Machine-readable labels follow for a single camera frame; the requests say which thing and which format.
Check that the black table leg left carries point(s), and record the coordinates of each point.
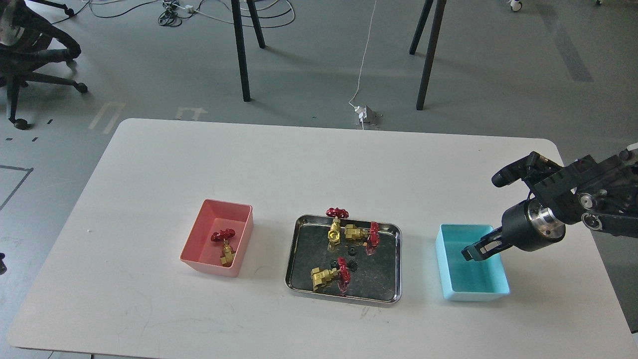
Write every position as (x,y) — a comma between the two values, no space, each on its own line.
(240,44)

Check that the white power adapter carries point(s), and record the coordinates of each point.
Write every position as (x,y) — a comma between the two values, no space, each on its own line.
(366,116)

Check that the blue plastic box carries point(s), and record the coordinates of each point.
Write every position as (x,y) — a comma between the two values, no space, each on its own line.
(462,280)

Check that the brass valve upright red handle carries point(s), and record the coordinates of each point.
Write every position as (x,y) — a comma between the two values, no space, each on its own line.
(334,233)

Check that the brass valve red handle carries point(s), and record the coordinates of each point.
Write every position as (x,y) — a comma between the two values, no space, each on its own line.
(227,251)
(370,236)
(334,233)
(322,277)

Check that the black table leg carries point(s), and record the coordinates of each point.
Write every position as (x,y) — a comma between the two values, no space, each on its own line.
(432,44)
(240,44)

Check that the steel tray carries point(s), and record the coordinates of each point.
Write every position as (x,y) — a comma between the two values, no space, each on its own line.
(378,277)

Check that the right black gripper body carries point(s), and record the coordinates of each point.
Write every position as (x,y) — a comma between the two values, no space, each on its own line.
(529,226)

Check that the black gear middle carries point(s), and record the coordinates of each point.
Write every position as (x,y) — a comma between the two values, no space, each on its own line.
(352,265)

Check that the brass valve front red handle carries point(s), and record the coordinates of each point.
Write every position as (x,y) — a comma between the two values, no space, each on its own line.
(322,277)

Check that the black office chair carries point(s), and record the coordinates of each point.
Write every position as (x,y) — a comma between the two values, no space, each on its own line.
(28,42)

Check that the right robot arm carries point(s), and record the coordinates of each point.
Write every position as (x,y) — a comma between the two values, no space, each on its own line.
(601,195)

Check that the pink plastic box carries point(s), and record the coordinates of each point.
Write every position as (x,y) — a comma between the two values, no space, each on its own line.
(203,255)

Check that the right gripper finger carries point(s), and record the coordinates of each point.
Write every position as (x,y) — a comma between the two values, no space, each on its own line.
(479,252)
(493,237)

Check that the black table leg right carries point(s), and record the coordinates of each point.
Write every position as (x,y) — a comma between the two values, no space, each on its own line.
(432,44)

